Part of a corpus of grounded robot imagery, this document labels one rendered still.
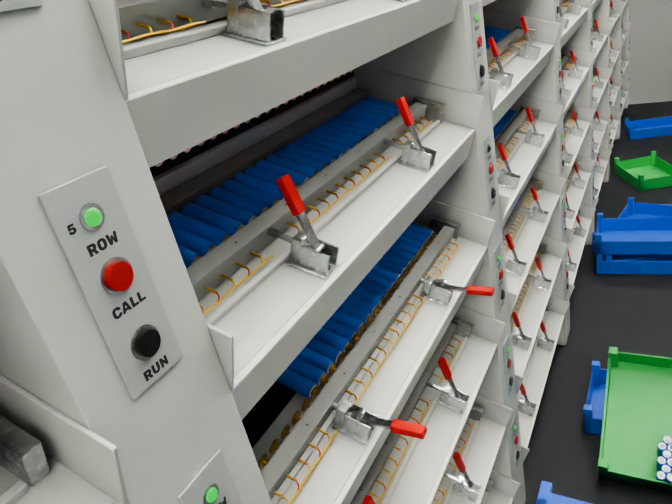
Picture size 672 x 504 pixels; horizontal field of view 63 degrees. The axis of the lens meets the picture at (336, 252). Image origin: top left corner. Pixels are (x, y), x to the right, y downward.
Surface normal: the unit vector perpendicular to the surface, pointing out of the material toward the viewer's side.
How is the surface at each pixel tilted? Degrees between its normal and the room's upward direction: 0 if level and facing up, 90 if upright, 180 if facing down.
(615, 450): 28
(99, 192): 90
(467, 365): 20
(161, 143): 110
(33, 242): 90
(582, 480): 0
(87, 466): 90
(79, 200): 90
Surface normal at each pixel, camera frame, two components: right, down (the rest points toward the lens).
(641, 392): -0.40, -0.57
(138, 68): 0.11, -0.82
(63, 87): 0.86, 0.04
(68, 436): -0.46, 0.46
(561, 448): -0.21, -0.88
